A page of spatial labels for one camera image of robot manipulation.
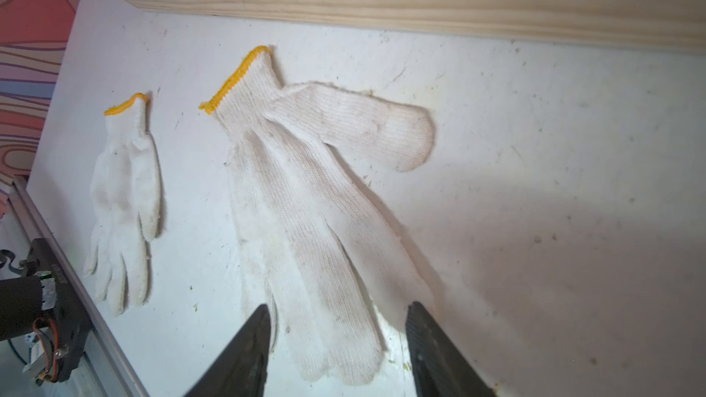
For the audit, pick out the aluminium front rail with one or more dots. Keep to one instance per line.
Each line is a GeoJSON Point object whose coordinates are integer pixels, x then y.
{"type": "Point", "coordinates": [103, 369]}

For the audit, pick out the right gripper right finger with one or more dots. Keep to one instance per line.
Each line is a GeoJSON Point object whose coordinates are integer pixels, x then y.
{"type": "Point", "coordinates": [439, 369]}

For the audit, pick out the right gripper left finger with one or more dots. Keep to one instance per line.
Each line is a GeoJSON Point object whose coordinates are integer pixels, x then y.
{"type": "Point", "coordinates": [241, 368]}

